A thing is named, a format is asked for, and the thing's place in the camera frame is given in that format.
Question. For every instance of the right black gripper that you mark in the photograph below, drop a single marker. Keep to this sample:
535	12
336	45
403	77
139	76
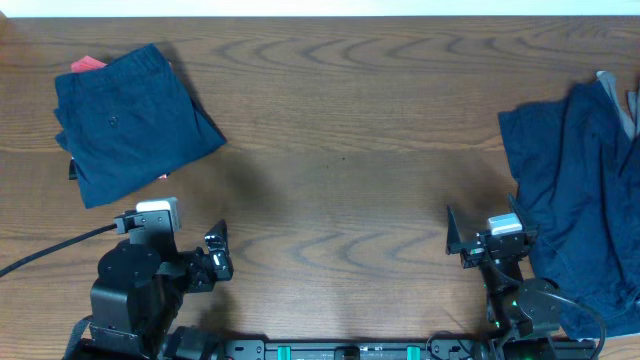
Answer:
474	252

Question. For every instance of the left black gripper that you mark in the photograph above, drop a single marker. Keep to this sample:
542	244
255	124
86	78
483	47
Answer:
208	265

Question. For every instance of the dark blue denim shorts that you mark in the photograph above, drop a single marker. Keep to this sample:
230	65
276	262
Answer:
129	123

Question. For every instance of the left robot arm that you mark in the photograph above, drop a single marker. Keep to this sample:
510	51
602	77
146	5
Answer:
140	288

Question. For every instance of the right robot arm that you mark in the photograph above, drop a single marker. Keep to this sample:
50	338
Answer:
524	311

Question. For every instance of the dark blue garment pile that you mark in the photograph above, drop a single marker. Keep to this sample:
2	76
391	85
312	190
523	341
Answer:
577	171

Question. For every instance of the folded black patterned garment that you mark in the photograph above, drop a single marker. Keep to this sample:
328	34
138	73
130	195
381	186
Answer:
72	170

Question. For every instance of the folded red t-shirt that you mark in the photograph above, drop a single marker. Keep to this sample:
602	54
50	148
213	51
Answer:
86	64

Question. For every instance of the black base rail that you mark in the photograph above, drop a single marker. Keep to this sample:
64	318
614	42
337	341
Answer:
350	350

